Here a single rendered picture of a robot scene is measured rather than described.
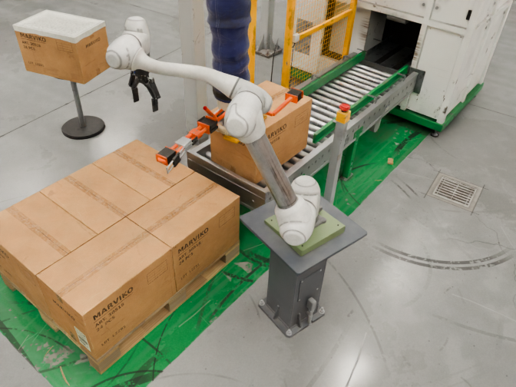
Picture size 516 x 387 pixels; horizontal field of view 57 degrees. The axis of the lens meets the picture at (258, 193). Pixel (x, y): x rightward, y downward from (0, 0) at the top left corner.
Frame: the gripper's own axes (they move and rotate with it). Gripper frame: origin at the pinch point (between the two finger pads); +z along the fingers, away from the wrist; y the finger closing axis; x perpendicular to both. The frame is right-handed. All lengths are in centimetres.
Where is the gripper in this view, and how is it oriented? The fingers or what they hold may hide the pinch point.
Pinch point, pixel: (145, 104)
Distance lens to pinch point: 238.9
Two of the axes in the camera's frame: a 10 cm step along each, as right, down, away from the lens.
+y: -7.8, -4.2, 4.5
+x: -6.2, 4.8, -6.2
